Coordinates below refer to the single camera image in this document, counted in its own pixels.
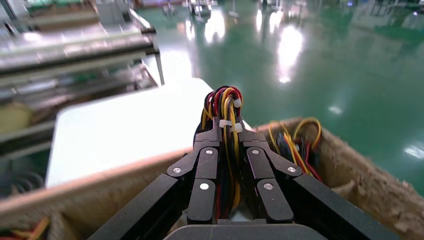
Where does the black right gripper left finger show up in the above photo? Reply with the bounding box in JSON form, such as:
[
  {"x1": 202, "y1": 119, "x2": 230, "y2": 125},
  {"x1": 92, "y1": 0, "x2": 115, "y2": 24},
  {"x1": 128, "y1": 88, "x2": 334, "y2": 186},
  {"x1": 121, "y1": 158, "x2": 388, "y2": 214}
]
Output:
[{"x1": 87, "y1": 126, "x2": 223, "y2": 240}]

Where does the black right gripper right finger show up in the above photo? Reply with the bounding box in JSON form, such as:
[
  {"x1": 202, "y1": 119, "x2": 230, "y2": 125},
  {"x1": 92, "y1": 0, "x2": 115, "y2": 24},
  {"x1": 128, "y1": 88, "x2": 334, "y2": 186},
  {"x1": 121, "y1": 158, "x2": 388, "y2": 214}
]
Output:
[{"x1": 238, "y1": 126, "x2": 400, "y2": 240}]

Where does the white work table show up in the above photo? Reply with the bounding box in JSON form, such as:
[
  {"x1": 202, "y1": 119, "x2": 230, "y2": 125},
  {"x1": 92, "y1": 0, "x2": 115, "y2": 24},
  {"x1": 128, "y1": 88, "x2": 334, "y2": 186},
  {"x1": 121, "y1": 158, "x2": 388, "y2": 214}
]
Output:
[{"x1": 44, "y1": 77, "x2": 254, "y2": 190}]

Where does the brown cardboard divider box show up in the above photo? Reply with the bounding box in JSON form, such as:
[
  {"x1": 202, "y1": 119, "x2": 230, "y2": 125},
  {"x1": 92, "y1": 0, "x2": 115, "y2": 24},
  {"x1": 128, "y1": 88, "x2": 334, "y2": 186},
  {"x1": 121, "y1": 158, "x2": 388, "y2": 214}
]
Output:
[{"x1": 0, "y1": 116, "x2": 424, "y2": 240}]

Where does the metal pipe rack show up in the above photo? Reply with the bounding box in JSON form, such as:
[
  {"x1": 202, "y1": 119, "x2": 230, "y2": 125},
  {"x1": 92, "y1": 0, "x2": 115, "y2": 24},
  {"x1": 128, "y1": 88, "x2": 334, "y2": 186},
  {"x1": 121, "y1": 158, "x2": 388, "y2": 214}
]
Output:
[{"x1": 0, "y1": 19, "x2": 166, "y2": 160}]

